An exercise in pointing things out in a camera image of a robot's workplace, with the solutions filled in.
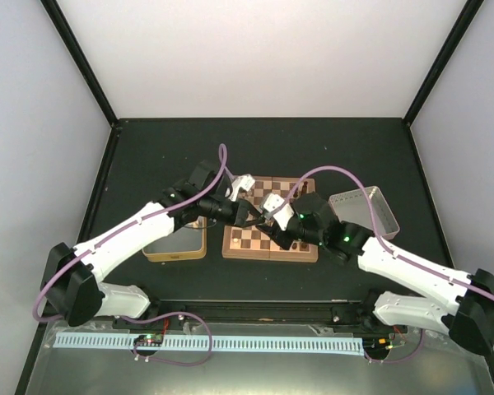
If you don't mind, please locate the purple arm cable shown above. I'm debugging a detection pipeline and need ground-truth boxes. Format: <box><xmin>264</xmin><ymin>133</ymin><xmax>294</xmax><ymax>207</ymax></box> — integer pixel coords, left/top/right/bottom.
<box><xmin>286</xmin><ymin>165</ymin><xmax>494</xmax><ymax>334</ymax></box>
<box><xmin>32</xmin><ymin>143</ymin><xmax>242</xmax><ymax>323</ymax></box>

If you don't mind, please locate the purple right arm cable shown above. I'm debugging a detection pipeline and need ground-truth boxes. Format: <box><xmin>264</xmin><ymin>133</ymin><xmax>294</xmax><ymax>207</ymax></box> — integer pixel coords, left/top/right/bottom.
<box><xmin>286</xmin><ymin>165</ymin><xmax>494</xmax><ymax>334</ymax></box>

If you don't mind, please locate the small electronics board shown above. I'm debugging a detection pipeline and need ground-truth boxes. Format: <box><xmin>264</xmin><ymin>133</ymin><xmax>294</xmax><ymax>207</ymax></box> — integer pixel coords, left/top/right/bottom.
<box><xmin>133</xmin><ymin>334</ymin><xmax>164</xmax><ymax>346</ymax></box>

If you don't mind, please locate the white slotted cable duct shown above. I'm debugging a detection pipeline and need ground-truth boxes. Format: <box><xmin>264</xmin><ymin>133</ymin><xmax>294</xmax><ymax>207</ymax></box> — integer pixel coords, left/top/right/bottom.
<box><xmin>53</xmin><ymin>332</ymin><xmax>365</xmax><ymax>356</ymax></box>

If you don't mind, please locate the wooden chess board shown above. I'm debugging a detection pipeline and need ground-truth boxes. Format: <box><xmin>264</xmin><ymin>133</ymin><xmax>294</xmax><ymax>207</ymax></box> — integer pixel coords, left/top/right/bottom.
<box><xmin>222</xmin><ymin>176</ymin><xmax>319</xmax><ymax>263</ymax></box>

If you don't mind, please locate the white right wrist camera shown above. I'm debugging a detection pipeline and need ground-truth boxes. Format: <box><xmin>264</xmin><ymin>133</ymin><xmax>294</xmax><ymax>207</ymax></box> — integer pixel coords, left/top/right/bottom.
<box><xmin>260</xmin><ymin>193</ymin><xmax>295</xmax><ymax>230</ymax></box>

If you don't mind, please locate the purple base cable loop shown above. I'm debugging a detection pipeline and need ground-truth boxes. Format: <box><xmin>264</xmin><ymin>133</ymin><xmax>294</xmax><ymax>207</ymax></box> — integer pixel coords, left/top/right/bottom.
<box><xmin>132</xmin><ymin>311</ymin><xmax>214</xmax><ymax>366</ymax></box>

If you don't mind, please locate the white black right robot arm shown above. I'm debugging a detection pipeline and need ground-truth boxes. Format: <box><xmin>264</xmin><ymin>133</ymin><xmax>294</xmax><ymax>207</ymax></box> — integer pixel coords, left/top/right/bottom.
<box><xmin>259</xmin><ymin>193</ymin><xmax>494</xmax><ymax>356</ymax></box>

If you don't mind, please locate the black frame post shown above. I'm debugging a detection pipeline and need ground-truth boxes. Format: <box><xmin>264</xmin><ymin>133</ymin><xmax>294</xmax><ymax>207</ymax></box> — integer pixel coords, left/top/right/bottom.
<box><xmin>40</xmin><ymin>0</ymin><xmax>119</xmax><ymax>127</ymax></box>
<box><xmin>403</xmin><ymin>0</ymin><xmax>484</xmax><ymax>127</ymax></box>

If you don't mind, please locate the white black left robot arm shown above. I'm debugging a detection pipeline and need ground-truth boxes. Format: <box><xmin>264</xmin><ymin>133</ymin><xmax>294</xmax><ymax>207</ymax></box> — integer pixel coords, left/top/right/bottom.
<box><xmin>37</xmin><ymin>161</ymin><xmax>260</xmax><ymax>328</ymax></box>

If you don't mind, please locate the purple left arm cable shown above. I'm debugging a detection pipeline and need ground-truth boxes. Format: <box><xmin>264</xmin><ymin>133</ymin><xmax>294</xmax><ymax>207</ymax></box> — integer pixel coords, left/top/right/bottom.
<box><xmin>32</xmin><ymin>143</ymin><xmax>242</xmax><ymax>323</ymax></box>

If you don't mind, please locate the clear plastic tray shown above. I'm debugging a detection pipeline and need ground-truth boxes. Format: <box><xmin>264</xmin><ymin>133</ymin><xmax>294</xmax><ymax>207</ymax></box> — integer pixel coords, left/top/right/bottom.
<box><xmin>328</xmin><ymin>185</ymin><xmax>401</xmax><ymax>242</ymax></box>

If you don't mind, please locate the black frame post left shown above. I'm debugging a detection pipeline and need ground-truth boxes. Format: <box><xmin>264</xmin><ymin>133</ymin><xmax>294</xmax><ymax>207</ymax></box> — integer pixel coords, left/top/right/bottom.
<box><xmin>40</xmin><ymin>0</ymin><xmax>119</xmax><ymax>127</ymax></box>

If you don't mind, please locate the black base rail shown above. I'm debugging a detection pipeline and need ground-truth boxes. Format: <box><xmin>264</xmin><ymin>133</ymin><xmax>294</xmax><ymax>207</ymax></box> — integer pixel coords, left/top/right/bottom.
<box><xmin>106</xmin><ymin>299</ymin><xmax>396</xmax><ymax>330</ymax></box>

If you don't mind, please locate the dark chess rook far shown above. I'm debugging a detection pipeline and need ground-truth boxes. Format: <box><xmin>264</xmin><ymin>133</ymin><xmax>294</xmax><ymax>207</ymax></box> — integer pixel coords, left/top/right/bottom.
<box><xmin>301</xmin><ymin>181</ymin><xmax>309</xmax><ymax>194</ymax></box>

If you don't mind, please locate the yellow tin box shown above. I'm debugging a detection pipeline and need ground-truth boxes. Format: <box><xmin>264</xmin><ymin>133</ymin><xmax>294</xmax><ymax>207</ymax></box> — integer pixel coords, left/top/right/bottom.
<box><xmin>142</xmin><ymin>216</ymin><xmax>207</xmax><ymax>263</ymax></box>

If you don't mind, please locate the black frame post right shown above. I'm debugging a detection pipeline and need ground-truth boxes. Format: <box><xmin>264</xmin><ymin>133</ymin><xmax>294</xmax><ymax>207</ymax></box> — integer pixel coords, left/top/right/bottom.
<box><xmin>403</xmin><ymin>0</ymin><xmax>484</xmax><ymax>127</ymax></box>

